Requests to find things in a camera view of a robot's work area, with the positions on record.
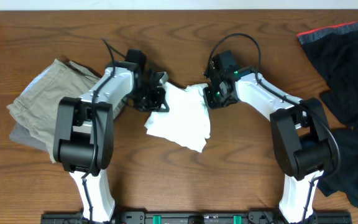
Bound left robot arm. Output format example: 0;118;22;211
53;60;170;223

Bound folded khaki trousers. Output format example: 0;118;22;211
7;58;105;164

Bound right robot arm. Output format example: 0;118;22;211
204;66;339;223

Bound folded grey garment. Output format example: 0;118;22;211
9;123;47;152

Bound white printed t-shirt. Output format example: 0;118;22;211
144;82;211;152

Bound black garment red trim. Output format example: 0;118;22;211
297;21;358;208

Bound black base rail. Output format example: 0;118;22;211
40;210;353;224

